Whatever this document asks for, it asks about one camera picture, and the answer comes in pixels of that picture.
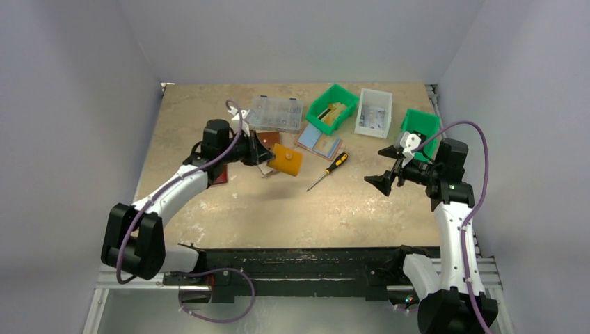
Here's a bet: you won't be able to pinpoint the mustard yellow card holder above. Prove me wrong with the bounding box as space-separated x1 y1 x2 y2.
266 143 303 177

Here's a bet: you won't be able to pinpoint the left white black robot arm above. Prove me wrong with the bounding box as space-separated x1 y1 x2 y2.
100 119 275 280

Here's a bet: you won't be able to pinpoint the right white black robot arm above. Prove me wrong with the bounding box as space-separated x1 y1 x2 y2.
365 133 499 333

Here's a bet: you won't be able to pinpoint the beige card holder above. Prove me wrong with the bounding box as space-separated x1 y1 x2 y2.
257 164 278 178

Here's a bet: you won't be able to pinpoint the brown leather card holder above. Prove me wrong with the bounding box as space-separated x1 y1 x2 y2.
257 132 280 150

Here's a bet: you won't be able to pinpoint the red leather card holder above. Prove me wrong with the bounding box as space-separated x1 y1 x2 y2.
211 165 228 186

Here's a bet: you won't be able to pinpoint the cards in white bin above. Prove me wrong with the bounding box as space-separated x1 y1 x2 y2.
359 104 386 130

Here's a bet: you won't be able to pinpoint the stack of loose cards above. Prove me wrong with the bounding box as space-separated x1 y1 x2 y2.
294 123 343 161

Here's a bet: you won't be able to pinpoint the cards in green bin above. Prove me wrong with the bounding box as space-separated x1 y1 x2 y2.
317 102 347 126

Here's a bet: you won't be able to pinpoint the green bin with cards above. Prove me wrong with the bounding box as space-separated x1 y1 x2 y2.
305 83 359 135

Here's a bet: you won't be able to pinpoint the clear plastic organizer box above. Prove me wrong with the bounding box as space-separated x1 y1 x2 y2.
246 95 304 134

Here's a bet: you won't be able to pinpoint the white plastic bin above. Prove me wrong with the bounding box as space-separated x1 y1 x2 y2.
354 88 393 139

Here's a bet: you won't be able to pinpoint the green bin right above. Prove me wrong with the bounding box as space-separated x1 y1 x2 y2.
400 109 440 162

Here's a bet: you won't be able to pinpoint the yellow black screwdriver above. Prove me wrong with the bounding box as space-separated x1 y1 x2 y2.
306 152 349 192

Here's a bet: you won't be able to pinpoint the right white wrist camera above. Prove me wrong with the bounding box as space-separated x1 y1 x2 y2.
395 131 422 168

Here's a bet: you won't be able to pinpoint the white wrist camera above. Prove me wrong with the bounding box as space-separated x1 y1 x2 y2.
395 131 422 168
229 106 250 137

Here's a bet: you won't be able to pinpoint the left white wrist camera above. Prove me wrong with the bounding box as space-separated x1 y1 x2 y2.
229 106 250 137

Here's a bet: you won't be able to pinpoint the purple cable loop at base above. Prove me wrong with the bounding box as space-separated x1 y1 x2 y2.
178 267 256 324

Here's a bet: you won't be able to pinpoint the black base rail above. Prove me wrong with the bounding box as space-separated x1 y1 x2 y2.
164 246 443 305

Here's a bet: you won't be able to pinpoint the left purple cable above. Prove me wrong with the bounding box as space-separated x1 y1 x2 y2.
115 100 244 285

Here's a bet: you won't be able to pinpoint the aluminium frame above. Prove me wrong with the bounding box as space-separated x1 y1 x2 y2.
83 257 515 333

